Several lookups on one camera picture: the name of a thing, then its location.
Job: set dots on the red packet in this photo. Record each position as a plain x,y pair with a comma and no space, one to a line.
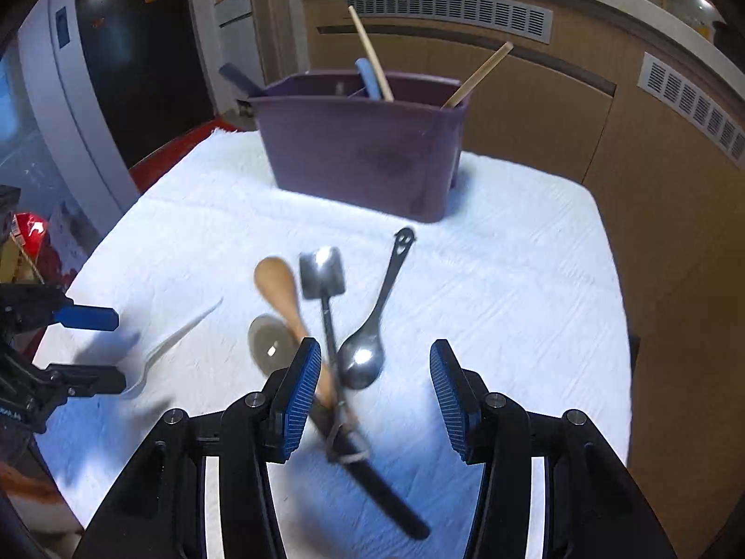
30,227

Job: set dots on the black glossy appliance door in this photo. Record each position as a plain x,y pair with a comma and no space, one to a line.
145,58

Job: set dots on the brown kitchen cabinet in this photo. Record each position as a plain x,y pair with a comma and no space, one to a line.
524,105

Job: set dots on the open shelf unit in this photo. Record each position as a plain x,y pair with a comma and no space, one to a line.
233,23

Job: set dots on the white towel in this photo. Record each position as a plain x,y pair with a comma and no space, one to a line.
495,279

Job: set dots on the purple utensil caddy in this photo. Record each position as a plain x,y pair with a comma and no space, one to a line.
349,151

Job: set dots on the white plastic spoon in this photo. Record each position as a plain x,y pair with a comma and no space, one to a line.
174,340

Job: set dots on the clear container yellow trim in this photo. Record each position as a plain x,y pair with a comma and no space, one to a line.
692,9

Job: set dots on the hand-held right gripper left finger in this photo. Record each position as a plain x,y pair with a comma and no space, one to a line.
302,396

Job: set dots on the brown wooden spoon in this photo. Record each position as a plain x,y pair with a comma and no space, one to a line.
276,282

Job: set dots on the grey refrigerator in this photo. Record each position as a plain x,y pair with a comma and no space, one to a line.
58,99

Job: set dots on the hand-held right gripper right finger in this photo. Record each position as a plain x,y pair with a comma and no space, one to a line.
451,402

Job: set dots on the short white vent grille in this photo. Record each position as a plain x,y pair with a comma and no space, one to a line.
692,102

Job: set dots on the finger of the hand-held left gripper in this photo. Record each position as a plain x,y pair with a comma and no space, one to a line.
87,318
93,381

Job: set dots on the shovel shaped steel spoon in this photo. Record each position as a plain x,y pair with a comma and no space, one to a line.
323,279

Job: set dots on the long white vent grille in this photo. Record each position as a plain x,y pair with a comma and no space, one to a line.
448,14

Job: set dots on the blue grey spoon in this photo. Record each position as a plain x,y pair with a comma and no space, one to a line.
368,77

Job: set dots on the red floor mat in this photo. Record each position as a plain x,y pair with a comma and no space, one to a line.
169,157

